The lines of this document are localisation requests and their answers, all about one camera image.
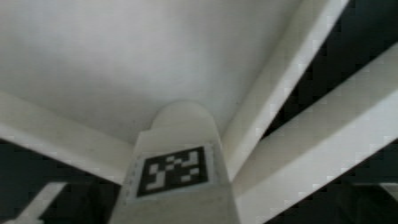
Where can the white square table top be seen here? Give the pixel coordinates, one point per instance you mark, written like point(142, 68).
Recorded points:
point(105, 57)

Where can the white U-shaped obstacle fence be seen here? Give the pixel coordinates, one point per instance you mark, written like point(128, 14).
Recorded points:
point(325, 141)

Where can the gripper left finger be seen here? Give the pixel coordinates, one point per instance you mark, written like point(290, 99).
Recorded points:
point(60, 206)

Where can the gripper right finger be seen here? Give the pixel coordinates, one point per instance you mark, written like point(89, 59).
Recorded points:
point(366, 205)

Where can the white table leg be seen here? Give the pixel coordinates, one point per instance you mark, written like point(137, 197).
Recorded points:
point(176, 188)

